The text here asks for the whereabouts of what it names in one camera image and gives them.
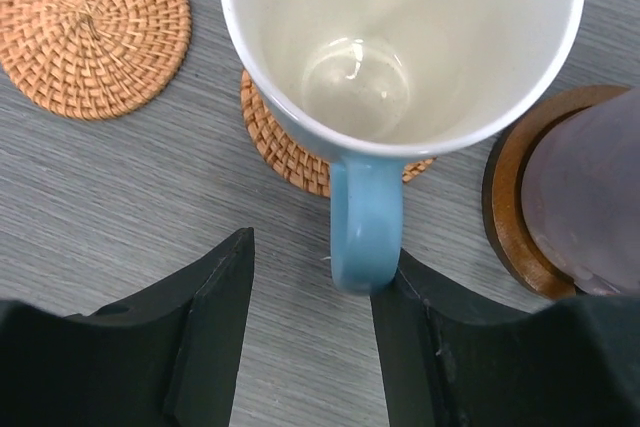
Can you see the dark wooden coaster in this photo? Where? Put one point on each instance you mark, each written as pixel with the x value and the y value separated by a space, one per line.
pixel 504 223

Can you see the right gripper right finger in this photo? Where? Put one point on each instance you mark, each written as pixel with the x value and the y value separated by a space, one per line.
pixel 451 357

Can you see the purple translucent cup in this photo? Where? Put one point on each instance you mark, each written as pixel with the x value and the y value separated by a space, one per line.
pixel 580 196

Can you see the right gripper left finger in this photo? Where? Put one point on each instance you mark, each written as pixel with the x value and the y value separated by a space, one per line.
pixel 167 355

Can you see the woven rattan coaster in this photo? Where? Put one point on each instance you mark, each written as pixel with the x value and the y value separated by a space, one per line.
pixel 287 158
pixel 93 59

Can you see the white cup blue handle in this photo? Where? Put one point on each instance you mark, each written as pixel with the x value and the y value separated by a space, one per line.
pixel 373 85

